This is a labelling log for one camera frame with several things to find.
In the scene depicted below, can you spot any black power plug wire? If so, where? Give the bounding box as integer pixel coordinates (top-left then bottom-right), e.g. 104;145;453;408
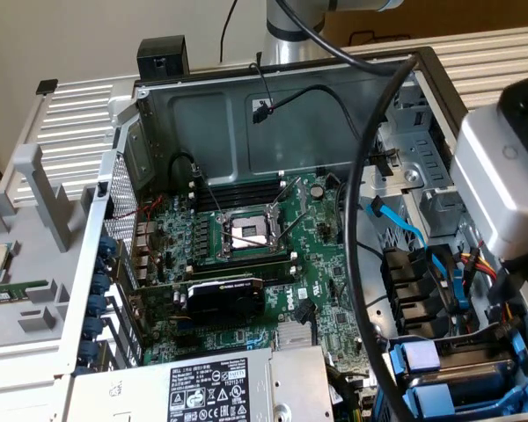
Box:
295;301;314;346

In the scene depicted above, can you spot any CPU socket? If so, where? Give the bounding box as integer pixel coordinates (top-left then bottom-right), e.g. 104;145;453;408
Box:
215;175;312;267

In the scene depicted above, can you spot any red yellow black power wire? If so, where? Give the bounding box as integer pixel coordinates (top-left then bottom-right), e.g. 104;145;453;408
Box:
459;248;528;339

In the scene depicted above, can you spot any black box on bracket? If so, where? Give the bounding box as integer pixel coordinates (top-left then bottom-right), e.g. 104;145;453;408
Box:
136;35;190;81

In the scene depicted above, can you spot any braided power wire bundle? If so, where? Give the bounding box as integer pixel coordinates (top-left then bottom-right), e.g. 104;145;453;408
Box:
327;367;366;422

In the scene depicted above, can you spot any metal socket cover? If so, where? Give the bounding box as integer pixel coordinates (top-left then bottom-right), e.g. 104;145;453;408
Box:
268;176;310;247

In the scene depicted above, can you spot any green motherboard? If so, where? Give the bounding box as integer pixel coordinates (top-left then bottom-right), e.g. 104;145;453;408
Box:
131;171;382;397

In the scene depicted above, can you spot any black wire with black plug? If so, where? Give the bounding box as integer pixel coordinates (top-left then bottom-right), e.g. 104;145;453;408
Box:
251;84;400;177

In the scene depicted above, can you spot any metal optical drive cage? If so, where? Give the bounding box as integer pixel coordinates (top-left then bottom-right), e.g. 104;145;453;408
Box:
363;72;489;241

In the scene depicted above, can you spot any hard disk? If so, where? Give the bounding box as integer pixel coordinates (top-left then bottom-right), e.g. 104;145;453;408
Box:
389;329;528;388

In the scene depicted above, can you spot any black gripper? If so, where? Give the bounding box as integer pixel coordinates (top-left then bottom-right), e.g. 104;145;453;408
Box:
490;251;528;309

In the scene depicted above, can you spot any open grey PC case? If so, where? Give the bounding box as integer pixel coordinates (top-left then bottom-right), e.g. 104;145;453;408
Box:
55;46;528;422

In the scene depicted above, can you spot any metal disk bay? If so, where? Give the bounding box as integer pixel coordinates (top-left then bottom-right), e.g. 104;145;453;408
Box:
376;320;528;422

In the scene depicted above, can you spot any black RAM slot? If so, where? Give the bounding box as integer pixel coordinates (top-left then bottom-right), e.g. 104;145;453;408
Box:
188;252;298;272
188;178;288;199
187;188;288;212
193;263;298;287

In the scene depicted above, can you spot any metal locking lever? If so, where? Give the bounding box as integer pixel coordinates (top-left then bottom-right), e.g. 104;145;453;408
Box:
192;163;224;221

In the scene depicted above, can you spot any brown cardboard box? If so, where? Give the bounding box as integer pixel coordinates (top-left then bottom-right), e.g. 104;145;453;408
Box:
323;0;528;47

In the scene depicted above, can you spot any blue disk carrier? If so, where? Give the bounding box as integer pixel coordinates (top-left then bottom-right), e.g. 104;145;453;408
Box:
402;380;528;417

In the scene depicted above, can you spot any silver chipset heatsink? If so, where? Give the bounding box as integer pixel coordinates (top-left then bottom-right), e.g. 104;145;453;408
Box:
275;323;312;352

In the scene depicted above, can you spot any green RAM stick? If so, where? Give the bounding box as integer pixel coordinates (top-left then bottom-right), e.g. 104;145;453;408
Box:
0;280;49;305

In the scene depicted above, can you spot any thin black wire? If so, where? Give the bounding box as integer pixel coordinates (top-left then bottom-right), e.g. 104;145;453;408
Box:
219;0;241;62

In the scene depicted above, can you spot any grey parts rack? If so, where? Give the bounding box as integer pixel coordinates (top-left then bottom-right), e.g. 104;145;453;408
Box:
0;143;111;357

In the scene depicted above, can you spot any blue SATA wire black plug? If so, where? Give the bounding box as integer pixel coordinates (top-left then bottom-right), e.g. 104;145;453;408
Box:
367;195;430;251

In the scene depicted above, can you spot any grey power supply unit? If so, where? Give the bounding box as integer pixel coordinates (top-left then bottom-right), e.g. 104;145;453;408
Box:
70;345;335;422

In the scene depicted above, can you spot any black graphics card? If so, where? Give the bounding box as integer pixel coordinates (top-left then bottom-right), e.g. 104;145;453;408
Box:
127;274;266;329

